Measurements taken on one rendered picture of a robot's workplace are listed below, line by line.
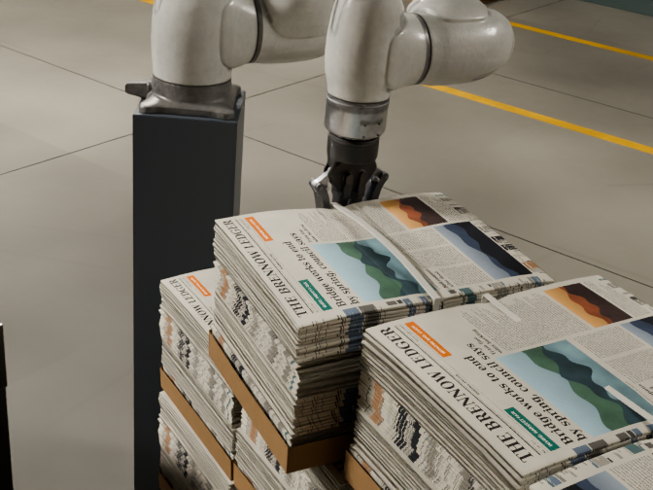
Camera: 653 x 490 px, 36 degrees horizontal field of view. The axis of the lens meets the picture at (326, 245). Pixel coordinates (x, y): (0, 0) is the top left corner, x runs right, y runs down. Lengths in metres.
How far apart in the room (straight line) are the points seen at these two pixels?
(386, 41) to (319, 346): 0.43
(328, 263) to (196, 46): 0.73
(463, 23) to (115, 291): 2.11
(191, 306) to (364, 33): 0.55
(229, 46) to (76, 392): 1.28
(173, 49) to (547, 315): 0.96
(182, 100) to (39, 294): 1.52
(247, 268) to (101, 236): 2.42
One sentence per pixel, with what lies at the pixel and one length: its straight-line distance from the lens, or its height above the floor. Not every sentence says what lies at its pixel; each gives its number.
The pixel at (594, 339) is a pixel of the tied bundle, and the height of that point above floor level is 1.06.
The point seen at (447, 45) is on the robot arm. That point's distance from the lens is 1.41.
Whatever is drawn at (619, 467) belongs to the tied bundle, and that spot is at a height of 1.06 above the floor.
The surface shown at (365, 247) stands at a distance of 1.34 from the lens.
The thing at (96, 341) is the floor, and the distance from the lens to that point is 3.07.
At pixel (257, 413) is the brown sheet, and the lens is 1.33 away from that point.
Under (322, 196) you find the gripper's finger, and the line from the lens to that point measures 1.44.
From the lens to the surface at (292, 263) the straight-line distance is 1.27.
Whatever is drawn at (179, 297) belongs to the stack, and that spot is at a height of 0.83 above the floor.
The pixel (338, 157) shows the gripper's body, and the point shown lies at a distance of 1.42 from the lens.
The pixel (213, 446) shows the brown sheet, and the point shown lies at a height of 0.63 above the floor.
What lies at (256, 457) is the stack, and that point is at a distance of 1.51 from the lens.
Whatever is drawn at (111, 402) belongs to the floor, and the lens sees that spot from 2.81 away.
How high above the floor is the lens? 1.66
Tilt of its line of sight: 27 degrees down
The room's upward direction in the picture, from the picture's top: 5 degrees clockwise
